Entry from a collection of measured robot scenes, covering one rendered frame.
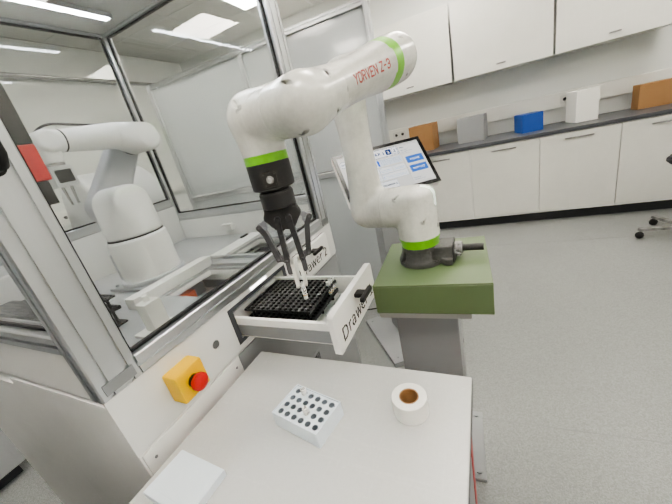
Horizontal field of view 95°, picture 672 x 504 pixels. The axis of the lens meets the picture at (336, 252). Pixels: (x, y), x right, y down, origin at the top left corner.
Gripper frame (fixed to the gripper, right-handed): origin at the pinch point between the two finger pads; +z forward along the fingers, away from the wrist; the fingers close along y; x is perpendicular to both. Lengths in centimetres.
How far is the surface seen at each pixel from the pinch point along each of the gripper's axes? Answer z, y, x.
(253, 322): 13.9, -16.3, 6.3
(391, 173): -3, 52, 95
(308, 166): -19, 9, 62
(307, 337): 17.1, -2.2, -2.2
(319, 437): 23.7, -2.3, -25.3
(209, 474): 24.6, -23.7, -26.1
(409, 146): -14, 67, 106
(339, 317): 11.5, 6.9, -5.8
